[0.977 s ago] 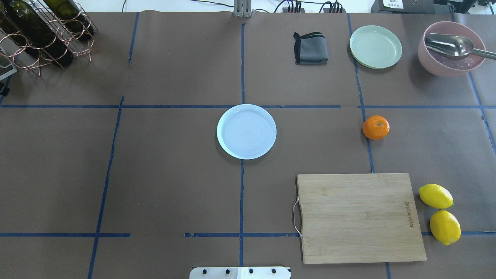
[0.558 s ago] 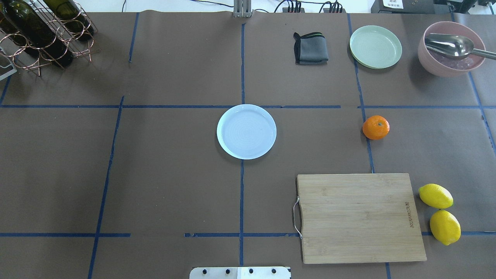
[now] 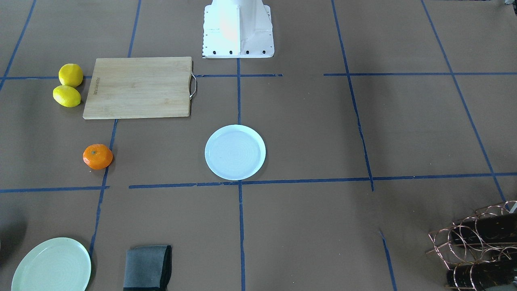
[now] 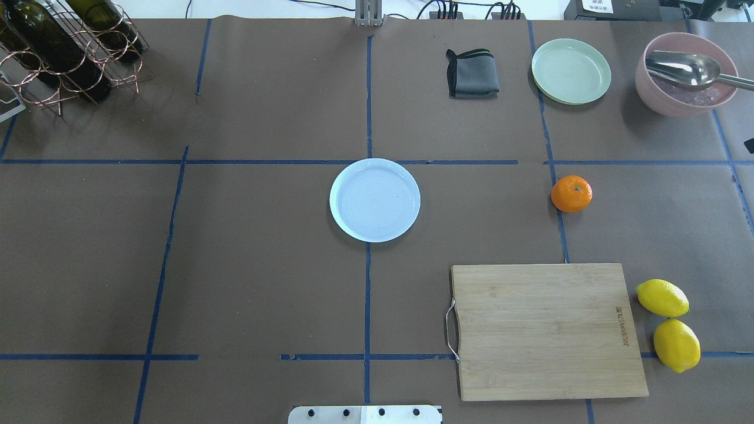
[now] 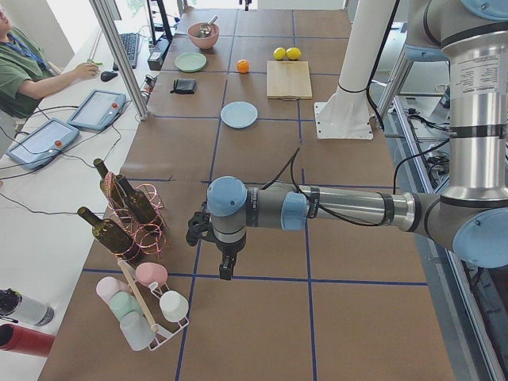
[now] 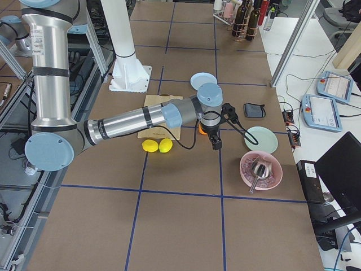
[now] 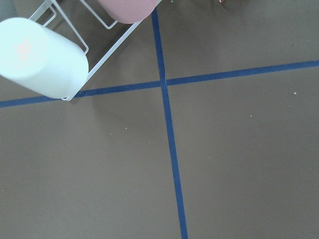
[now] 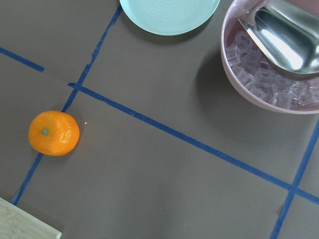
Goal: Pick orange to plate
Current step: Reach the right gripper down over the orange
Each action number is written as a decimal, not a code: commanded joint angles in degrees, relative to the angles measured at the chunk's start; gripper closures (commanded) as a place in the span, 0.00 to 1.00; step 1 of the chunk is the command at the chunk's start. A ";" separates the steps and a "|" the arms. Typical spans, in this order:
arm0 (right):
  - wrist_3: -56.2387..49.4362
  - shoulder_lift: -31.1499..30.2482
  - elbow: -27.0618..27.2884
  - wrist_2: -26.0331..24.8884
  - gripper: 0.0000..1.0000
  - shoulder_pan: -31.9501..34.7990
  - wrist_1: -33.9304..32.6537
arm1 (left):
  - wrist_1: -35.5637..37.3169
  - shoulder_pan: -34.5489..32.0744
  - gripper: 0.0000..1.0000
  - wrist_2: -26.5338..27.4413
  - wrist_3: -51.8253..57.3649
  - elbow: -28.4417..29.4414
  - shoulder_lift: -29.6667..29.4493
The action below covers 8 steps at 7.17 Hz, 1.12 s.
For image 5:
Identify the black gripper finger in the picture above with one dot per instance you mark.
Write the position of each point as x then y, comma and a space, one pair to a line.
226, 267

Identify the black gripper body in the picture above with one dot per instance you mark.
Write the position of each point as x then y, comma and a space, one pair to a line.
228, 251

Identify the light blue plate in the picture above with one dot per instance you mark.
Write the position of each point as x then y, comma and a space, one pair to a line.
239, 115

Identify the orange fruit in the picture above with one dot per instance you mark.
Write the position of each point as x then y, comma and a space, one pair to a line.
243, 66

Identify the light green plate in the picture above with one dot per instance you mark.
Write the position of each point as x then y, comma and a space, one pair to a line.
190, 62

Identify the white cup on rack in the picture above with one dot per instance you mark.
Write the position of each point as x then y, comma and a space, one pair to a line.
174, 306

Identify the dark wine bottle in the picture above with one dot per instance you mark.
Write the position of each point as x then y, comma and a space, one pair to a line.
111, 235
138, 203
108, 186

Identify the pink cup on rack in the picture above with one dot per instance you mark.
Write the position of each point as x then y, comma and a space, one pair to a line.
149, 272

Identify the pale grey cup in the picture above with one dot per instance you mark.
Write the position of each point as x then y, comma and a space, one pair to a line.
137, 331

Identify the pale green cup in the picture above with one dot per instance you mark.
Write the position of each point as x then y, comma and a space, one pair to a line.
122, 303

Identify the pale pink cup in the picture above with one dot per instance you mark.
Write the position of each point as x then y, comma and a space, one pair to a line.
108, 286

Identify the folded grey cloth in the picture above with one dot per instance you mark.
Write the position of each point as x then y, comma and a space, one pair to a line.
184, 86

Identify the far teach pendant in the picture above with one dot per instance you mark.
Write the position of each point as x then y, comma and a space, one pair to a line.
98, 110

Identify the teach pendant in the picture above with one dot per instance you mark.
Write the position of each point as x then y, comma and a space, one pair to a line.
98, 110
43, 144

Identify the wooden cutting board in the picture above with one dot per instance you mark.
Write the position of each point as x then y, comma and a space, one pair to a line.
288, 80

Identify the black box device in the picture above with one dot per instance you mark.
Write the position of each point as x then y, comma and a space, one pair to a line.
158, 53

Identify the black computer mouse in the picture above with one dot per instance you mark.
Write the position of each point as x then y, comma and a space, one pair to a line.
106, 76

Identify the near teach pendant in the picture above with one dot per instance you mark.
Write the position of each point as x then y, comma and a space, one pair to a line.
43, 144

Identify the pink bowl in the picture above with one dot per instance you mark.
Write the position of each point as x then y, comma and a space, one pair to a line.
200, 40

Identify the upper yellow lemon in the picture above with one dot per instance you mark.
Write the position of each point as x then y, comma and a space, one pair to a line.
279, 53

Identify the yellow lemon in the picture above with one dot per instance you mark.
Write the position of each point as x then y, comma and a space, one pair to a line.
279, 53
293, 53

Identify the metal scoop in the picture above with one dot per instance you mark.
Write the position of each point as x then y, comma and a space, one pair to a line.
204, 29

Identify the lower yellow lemon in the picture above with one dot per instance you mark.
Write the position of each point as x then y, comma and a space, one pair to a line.
293, 53

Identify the black keyboard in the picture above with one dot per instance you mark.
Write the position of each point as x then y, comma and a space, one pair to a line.
131, 43

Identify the grey thermos bottle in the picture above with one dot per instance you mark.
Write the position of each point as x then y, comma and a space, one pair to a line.
16, 307

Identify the red thermos bottle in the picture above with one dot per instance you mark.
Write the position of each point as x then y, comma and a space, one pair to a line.
19, 339

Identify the person in green shirt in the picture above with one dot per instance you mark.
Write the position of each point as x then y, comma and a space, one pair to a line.
27, 77

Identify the copper wire bottle rack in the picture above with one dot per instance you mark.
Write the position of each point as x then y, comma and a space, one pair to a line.
150, 238

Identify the white wire cup rack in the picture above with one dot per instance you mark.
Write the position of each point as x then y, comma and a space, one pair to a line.
149, 301

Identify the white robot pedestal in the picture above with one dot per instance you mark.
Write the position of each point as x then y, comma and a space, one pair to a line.
346, 114

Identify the aluminium frame post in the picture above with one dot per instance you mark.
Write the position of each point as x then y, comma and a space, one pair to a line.
106, 21

